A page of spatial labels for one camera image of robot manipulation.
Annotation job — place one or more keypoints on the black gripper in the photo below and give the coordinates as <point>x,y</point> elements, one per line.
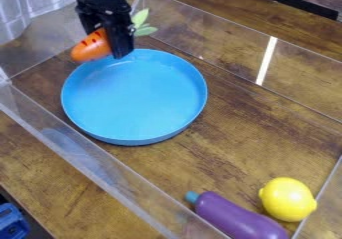
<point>112,14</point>

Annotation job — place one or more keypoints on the orange toy carrot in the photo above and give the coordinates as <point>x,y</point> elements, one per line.
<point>93,47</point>

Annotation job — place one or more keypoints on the blue round plate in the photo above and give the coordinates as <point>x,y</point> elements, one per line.
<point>137,100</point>

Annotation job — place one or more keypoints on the white curtain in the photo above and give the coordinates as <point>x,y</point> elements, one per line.
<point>17,12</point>

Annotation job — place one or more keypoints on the blue object at corner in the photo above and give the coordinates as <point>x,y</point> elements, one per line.
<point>13,225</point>

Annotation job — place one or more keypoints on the yellow toy lemon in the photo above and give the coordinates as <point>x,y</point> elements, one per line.
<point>287,199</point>

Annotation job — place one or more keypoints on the purple toy eggplant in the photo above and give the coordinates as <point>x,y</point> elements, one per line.
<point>233,220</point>

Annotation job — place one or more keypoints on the clear acrylic enclosure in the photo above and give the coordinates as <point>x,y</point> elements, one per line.
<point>271,61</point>

